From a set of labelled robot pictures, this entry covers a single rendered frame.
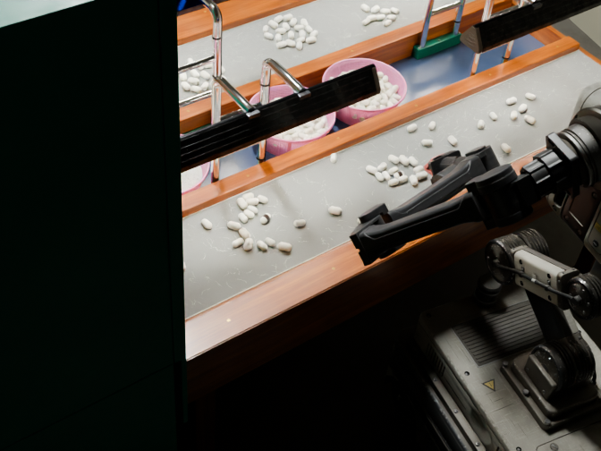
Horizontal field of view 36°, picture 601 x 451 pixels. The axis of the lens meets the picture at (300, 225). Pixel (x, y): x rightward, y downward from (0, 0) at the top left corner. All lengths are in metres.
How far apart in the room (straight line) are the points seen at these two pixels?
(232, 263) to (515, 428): 0.85
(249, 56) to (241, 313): 1.07
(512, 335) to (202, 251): 0.91
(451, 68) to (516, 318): 0.94
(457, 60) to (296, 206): 0.99
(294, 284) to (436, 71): 1.16
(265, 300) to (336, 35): 1.20
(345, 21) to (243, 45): 0.39
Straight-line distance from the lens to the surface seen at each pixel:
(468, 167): 2.25
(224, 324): 2.21
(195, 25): 3.12
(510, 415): 2.53
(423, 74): 3.16
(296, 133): 2.74
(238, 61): 3.01
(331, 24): 3.21
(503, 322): 2.71
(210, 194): 2.50
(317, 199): 2.54
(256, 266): 2.36
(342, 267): 2.35
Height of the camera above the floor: 2.52
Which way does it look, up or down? 46 degrees down
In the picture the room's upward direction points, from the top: 6 degrees clockwise
